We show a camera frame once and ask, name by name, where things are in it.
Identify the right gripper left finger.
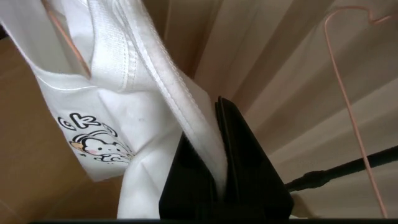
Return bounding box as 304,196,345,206
158,133,220,219

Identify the pink clothes hanger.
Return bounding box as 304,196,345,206
42,0,93,78
323,5,392,218

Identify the beige curtain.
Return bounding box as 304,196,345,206
141,0,398,218

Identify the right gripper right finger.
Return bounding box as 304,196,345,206
214,96,295,219

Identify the black clothes rack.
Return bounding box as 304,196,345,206
284,144,398,193

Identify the white garment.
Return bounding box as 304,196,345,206
0,0,229,220

